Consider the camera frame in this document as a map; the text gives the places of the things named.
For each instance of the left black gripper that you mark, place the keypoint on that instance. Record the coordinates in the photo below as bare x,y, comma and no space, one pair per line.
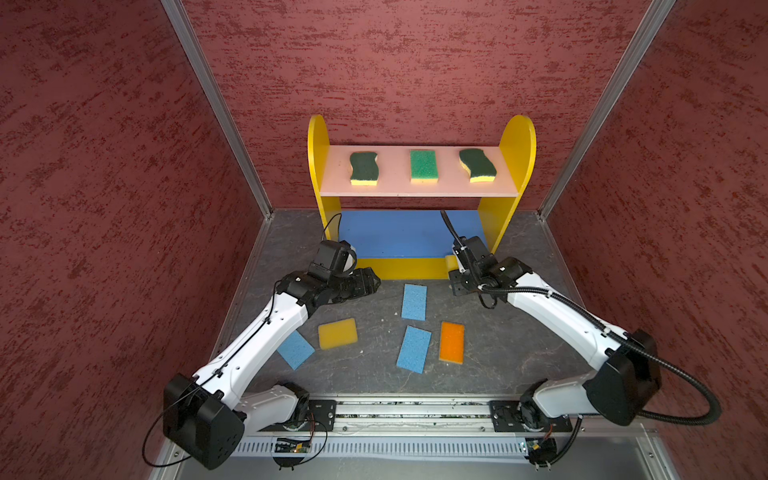
364,285

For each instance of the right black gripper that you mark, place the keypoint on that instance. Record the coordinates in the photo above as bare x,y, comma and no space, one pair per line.
457,287

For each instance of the yellow sponge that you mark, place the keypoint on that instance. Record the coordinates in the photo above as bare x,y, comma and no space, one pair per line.
337,334
451,263

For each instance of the orange sponge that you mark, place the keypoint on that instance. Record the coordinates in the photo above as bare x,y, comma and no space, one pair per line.
452,343

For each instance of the dark green wavy sponge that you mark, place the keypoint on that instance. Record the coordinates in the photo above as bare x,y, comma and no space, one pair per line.
365,170
477,165

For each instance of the bright green rectangular sponge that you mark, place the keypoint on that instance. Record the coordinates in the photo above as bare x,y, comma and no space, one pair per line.
423,166

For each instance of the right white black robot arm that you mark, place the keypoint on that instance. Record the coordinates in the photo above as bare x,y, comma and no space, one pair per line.
620,382

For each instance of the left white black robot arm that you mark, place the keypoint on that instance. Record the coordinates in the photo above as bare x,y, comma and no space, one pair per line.
295,298

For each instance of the blue lower shelf board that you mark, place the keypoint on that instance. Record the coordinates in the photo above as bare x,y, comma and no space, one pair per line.
394,234

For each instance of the yellow wooden shelf unit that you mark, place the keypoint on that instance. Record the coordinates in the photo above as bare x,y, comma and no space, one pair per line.
489,221

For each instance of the pink upper shelf board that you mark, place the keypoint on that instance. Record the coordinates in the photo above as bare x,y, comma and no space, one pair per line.
333,170

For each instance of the light blue sponge upper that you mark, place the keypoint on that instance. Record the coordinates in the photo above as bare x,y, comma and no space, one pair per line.
414,302

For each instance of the light blue sponge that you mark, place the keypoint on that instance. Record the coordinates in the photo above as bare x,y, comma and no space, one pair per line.
295,350
414,349
414,302

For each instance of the light blue sponge middle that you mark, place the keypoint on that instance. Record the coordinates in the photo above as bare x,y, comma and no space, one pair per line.
414,349

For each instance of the light blue sponge left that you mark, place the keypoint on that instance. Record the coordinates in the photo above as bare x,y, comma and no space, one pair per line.
295,350

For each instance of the left small circuit board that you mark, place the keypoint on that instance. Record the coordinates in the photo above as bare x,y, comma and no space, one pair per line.
292,446

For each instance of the right aluminium corner profile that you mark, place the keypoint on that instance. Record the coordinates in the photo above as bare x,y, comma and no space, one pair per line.
646,31

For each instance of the aluminium corner profile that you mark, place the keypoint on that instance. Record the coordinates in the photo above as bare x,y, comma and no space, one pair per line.
646,31
184,31

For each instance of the left aluminium corner profile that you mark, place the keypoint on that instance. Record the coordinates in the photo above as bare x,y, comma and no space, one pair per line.
184,31

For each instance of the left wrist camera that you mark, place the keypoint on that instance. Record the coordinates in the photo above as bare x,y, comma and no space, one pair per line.
333,259

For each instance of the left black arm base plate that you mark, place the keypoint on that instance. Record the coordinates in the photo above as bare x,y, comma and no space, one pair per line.
321,414

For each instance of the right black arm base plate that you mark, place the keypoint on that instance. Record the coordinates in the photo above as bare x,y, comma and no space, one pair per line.
504,415

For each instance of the white slotted cable duct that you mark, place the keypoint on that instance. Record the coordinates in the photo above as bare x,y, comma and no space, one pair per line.
503,449

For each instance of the aluminium mounting rail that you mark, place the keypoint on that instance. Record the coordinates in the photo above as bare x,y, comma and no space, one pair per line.
374,416

